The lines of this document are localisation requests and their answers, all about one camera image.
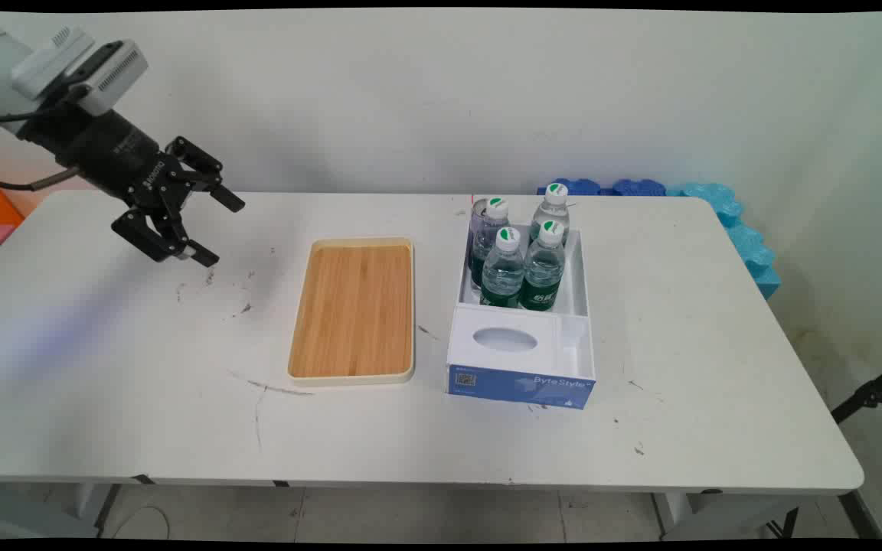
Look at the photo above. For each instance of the wooden bamboo tray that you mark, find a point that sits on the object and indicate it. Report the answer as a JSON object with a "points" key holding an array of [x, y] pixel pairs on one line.
{"points": [[353, 310]]}

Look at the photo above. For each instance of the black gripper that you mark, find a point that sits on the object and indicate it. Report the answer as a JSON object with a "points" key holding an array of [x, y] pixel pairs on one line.
{"points": [[108, 149]]}

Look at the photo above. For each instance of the green label water bottle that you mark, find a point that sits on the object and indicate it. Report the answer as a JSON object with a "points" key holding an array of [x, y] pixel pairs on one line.
{"points": [[556, 203], [542, 275], [502, 275], [496, 210]]}

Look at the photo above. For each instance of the silver purple drink can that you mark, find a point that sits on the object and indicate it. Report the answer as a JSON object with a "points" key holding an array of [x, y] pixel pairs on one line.
{"points": [[478, 229]]}

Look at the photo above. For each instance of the dark blue foam mat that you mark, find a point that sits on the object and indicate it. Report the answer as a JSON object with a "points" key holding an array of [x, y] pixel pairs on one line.
{"points": [[640, 187], [583, 187]]}

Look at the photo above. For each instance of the light blue foam mat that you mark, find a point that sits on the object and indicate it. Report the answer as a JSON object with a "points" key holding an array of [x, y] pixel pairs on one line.
{"points": [[743, 237]]}

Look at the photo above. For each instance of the white table leg frame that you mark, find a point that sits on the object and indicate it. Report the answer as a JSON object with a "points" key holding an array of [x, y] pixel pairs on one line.
{"points": [[93, 505]]}

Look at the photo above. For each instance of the white box with blue front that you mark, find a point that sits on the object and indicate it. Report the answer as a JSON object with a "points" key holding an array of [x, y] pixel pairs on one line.
{"points": [[517, 360]]}

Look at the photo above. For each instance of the black tripod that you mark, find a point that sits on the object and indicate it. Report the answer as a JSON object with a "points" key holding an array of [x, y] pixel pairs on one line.
{"points": [[870, 394]]}

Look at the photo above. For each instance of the white grey wrist camera box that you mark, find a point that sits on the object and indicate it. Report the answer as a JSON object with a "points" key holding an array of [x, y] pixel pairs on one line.
{"points": [[112, 73]]}

